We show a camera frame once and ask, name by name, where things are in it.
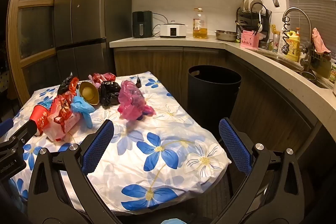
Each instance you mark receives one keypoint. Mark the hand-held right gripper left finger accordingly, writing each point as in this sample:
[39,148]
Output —
[98,145]

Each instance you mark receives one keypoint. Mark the steel kitchen sink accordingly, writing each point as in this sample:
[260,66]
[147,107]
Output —
[288,64]

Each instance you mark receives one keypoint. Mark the steel mixing bowl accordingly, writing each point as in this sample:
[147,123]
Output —
[227,35]

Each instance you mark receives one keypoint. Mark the pink dish cloth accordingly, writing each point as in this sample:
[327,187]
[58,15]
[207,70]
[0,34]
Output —
[319,40]

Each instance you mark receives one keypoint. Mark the red paper cup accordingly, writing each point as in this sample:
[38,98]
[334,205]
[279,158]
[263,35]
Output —
[39,115]

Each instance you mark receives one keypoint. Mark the black plastic bag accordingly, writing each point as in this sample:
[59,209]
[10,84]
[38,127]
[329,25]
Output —
[110,92]

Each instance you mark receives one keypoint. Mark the wooden lower cabinets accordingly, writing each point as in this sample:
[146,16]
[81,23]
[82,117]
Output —
[157,61]

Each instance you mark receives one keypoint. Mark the black dish rack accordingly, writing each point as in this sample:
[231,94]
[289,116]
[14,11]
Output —
[265,22]

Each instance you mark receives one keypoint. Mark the beige kitchen countertop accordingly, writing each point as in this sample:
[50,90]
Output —
[183,41]

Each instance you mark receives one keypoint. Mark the small black plastic scrap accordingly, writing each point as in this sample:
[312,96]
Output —
[138,81]

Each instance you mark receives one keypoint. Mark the white plates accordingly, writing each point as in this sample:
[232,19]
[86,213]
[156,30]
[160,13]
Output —
[253,2]

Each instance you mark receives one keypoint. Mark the yellow detergent bottle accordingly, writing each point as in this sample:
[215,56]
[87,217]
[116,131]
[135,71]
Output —
[294,45]

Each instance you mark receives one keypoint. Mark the wooden glass-panel door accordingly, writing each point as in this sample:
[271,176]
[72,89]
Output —
[34,29]

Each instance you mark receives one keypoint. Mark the red and white plastic bag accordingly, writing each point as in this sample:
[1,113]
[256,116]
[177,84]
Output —
[61,119]

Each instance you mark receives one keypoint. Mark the white ladle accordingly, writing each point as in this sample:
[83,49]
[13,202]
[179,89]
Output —
[260,26]

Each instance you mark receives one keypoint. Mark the pink utensil holder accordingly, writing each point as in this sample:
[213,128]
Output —
[249,41]

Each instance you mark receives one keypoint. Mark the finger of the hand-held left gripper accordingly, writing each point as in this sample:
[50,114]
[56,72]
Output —
[22,132]
[6,126]

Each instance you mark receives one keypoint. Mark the gold paper bowl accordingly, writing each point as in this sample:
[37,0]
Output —
[89,92]

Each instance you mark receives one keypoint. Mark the dark steel fridge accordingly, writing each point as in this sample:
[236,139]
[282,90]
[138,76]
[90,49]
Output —
[92,16]

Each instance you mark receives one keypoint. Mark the cooking oil bottle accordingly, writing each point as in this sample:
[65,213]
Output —
[200,27]

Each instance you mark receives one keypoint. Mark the steel sink faucet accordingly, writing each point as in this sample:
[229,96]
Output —
[307,24]

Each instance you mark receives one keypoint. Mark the black and red wrapper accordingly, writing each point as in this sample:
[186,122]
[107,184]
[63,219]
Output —
[65,83]

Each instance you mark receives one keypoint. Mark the yellow sponge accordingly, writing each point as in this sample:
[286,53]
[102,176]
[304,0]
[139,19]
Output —
[274,29]

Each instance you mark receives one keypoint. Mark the red printed plastic bag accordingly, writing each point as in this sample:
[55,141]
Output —
[105,77]

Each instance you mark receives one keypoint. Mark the black trash bin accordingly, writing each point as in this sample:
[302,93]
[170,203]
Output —
[210,103]

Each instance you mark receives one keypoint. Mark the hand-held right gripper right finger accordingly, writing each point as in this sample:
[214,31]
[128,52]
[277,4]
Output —
[235,145]

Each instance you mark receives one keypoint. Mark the black air fryer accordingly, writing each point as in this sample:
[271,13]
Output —
[141,23]

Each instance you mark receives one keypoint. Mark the blue plastic bag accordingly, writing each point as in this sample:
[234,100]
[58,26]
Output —
[81,107]

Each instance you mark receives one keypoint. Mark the blue floral tablecloth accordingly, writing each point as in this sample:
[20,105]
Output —
[170,134]

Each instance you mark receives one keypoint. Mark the white electric cooker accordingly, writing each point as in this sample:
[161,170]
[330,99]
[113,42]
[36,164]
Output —
[173,29]

